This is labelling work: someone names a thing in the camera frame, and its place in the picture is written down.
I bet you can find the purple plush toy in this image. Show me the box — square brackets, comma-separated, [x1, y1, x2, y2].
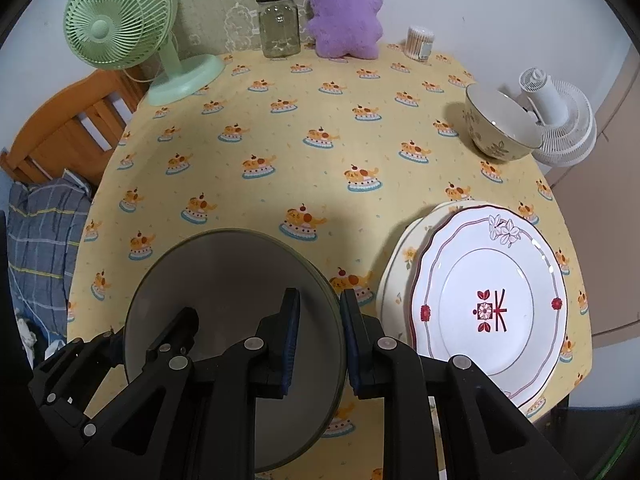
[304, 0, 385, 59]

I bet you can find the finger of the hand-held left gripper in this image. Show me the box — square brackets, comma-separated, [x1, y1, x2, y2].
[27, 330, 127, 401]
[39, 366, 137, 456]

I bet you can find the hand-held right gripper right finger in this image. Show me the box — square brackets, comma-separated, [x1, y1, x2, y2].
[339, 287, 581, 480]

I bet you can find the beaded orange-flower plate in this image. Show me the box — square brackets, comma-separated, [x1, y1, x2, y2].
[375, 201, 501, 348]

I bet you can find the white red-pattern plate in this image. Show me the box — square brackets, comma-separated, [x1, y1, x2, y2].
[409, 203, 569, 408]

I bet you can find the large white floral bowl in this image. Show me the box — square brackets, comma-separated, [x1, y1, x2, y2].
[464, 82, 544, 162]

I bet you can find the green desk fan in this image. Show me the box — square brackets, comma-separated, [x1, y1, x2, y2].
[63, 0, 224, 107]

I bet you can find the white desk fan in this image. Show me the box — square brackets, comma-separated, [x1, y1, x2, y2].
[517, 66, 598, 167]

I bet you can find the glass jar with dark lid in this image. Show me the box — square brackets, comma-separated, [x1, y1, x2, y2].
[255, 0, 302, 59]

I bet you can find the grey-green doodle wall mat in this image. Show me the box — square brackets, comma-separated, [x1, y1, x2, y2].
[165, 0, 381, 58]

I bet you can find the blue plaid blanket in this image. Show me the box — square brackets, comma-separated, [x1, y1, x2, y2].
[7, 170, 93, 356]

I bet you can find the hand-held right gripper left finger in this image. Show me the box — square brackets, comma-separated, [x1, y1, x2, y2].
[82, 287, 302, 480]

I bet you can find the dark-rimmed floral bowl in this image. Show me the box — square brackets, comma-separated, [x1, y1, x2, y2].
[122, 228, 347, 473]

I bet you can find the small clear swab container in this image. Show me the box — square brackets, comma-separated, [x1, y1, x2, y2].
[405, 25, 436, 63]

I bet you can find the beige door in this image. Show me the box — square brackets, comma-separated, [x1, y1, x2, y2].
[542, 35, 640, 348]

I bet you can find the yellow printed tablecloth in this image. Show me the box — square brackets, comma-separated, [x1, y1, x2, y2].
[65, 42, 593, 480]

